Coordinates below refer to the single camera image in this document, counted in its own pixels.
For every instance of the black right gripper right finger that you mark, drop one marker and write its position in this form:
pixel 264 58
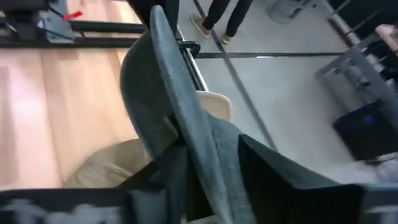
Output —
pixel 280 193

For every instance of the person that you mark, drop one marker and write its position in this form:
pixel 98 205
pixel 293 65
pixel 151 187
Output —
pixel 234 18

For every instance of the black clamp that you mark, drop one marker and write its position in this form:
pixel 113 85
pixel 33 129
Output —
pixel 190 47

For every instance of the red tag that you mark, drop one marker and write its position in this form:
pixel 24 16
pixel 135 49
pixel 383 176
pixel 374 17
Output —
pixel 73 15

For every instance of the dark blue box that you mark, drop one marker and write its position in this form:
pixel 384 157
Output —
pixel 365 132

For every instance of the cream chair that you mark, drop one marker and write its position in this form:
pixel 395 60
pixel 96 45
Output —
pixel 217 105

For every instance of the grey metal desk frame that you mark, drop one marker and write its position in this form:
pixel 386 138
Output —
pixel 360 62

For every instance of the grey waste bin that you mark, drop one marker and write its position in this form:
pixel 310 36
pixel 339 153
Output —
pixel 287 11

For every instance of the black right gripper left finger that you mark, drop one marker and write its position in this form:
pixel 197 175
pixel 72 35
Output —
pixel 161 199

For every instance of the grey cap hat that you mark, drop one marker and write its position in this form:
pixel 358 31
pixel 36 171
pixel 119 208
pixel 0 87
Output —
pixel 174 81

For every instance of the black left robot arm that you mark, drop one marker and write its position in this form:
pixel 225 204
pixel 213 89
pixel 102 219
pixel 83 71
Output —
pixel 23 20

